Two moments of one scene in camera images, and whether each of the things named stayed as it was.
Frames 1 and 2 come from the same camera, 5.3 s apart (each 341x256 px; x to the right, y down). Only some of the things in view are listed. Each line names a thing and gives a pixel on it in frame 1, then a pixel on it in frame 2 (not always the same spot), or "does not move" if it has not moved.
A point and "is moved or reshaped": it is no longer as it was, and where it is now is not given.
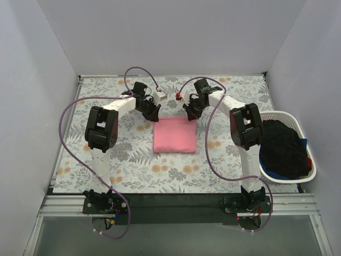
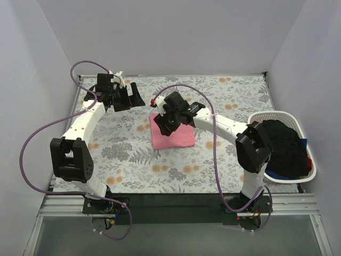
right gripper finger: (191, 116) -> (164, 128)
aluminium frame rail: (294, 205) does not move
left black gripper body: (150, 110) -> (124, 98)
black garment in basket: (283, 151) does not move
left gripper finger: (152, 117) -> (121, 107)
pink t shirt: (175, 135) is moved or reshaped
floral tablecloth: (217, 167) does not move
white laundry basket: (289, 119) does not move
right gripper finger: (197, 114) -> (174, 129)
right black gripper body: (194, 108) -> (165, 122)
